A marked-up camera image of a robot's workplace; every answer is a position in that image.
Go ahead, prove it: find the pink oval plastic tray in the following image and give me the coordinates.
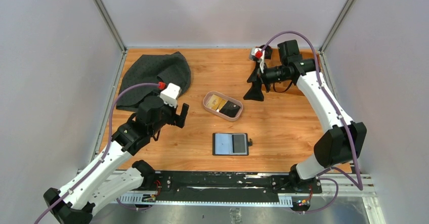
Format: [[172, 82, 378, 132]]
[[202, 91, 244, 122]]

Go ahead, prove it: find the wooden compartment organizer box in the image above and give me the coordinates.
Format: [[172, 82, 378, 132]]
[[260, 40, 322, 93]]

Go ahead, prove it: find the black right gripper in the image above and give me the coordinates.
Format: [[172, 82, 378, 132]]
[[243, 61, 290, 102]]

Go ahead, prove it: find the black VIP credit card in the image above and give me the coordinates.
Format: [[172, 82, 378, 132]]
[[220, 101, 241, 118]]

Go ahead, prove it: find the rolled dark belt top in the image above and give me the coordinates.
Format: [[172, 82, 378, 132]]
[[255, 44, 273, 60]]

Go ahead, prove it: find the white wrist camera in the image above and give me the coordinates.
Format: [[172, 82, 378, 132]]
[[249, 47, 266, 74], [159, 83, 182, 108]]

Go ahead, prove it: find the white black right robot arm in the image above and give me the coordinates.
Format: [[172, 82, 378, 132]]
[[168, 49, 366, 193]]

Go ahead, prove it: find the black leather card holder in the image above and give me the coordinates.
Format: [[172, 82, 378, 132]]
[[212, 133, 253, 156]]

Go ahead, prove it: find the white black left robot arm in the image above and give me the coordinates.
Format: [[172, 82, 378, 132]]
[[44, 96, 189, 223]]

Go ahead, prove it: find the dark green dotted cloth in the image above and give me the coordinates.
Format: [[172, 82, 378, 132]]
[[116, 52, 191, 112]]

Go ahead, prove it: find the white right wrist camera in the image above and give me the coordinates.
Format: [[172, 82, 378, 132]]
[[249, 47, 266, 74]]

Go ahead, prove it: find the gold credit card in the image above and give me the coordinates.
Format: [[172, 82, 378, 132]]
[[206, 95, 223, 110], [216, 99, 228, 112]]

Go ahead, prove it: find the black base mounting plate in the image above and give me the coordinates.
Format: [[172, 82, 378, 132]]
[[133, 171, 322, 204]]

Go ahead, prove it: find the aluminium frame rail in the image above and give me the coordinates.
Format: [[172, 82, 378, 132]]
[[59, 168, 387, 224]]

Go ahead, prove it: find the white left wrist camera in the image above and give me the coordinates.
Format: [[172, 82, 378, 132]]
[[159, 83, 182, 108]]

